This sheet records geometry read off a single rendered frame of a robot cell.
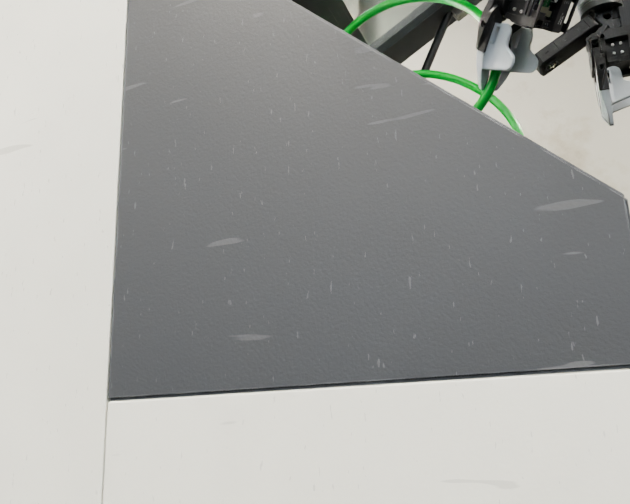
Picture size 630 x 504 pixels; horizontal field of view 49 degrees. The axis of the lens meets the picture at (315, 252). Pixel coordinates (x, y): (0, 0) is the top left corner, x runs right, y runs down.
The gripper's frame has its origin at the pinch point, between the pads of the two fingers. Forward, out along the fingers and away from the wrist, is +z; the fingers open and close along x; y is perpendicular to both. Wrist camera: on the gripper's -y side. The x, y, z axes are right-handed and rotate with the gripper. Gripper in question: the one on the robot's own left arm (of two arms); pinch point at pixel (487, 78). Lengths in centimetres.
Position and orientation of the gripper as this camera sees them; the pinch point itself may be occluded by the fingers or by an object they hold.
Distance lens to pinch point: 102.5
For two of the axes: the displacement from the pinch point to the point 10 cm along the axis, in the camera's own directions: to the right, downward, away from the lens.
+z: -2.2, 8.7, 4.5
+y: 5.5, 4.9, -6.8
